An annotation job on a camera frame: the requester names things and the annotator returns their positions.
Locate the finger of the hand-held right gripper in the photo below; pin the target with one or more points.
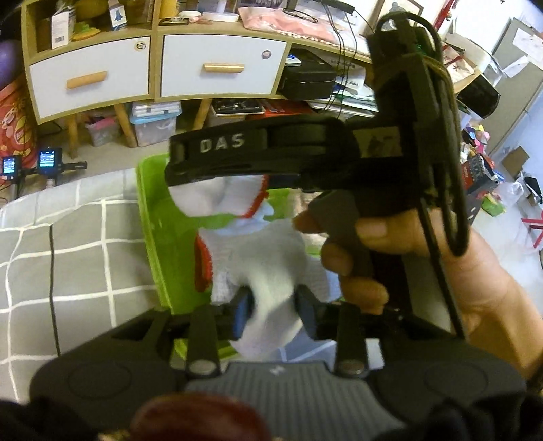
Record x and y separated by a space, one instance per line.
220 144
220 174

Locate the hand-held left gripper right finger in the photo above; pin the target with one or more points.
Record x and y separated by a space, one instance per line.
304 312

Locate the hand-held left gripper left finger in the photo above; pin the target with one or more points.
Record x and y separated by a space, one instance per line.
242 314

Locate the white knit glove red cuff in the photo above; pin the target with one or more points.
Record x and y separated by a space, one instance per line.
212 197
271 271

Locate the green plastic bin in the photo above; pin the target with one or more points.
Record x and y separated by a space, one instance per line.
155 220

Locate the person's right forearm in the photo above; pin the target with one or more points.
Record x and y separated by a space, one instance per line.
530 322

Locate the person's right hand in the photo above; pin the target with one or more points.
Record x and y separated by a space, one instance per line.
466 271

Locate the clear box dark contents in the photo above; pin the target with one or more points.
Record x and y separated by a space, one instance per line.
237 106

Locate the stack of papers and bags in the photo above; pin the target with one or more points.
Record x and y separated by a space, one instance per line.
352 97

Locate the clear storage box blue lid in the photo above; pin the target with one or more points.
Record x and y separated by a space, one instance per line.
155 121

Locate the orange box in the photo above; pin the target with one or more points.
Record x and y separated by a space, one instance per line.
288 107

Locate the black round bin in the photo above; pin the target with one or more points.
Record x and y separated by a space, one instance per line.
478 98

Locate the wooden cabinet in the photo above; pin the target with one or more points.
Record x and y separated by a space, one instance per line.
155 63

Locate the black printer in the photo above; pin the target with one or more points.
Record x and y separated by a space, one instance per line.
307 80

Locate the dark red blurry object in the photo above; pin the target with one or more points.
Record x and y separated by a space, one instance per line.
199 417

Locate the cardboard box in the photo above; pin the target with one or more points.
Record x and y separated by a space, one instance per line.
515 161

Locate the small clear box pink contents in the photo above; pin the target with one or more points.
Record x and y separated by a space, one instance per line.
102 131

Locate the clear plastic bag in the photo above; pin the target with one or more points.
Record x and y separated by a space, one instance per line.
511 193

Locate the pink cloth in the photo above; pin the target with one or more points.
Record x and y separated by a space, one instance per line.
275 21

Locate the yellow cylinder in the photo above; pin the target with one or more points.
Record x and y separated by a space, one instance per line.
168 8

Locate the black glasses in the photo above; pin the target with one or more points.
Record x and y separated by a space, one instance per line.
301 15

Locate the grey checked blanket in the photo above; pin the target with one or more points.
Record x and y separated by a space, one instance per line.
85 254

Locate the small box with blue figure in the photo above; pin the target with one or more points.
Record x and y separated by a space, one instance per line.
117 15

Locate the black device with screen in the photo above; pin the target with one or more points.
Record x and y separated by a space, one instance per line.
50 160
12 165

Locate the yellow round fruit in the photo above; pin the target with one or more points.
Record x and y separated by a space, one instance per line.
91 7

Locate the white box with barcode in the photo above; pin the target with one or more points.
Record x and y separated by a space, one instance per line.
63 25

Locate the red patterned bucket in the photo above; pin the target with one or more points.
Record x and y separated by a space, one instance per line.
15 127

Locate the purple ball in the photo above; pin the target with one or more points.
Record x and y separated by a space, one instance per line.
7 61

